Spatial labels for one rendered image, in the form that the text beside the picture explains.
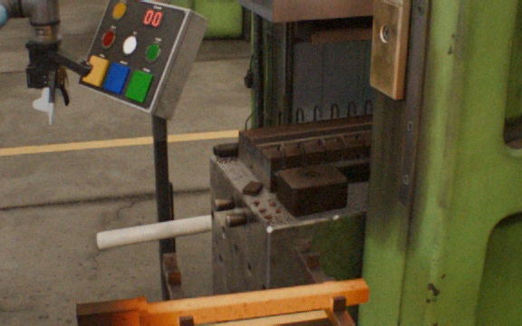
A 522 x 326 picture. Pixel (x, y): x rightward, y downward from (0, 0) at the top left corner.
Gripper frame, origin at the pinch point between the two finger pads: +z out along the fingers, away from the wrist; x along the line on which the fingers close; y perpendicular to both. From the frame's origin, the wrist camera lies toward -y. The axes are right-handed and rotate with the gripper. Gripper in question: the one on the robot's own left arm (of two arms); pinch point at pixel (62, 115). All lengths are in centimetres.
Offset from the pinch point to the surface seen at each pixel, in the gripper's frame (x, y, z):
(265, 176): 37, -54, -1
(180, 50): -4.0, -31.1, -16.6
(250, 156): 28, -50, -1
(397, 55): 58, -76, -33
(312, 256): 81, -62, -8
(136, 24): -15.8, -17.7, -20.4
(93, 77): -14.7, -5.3, -6.0
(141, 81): -2.3, -21.1, -8.7
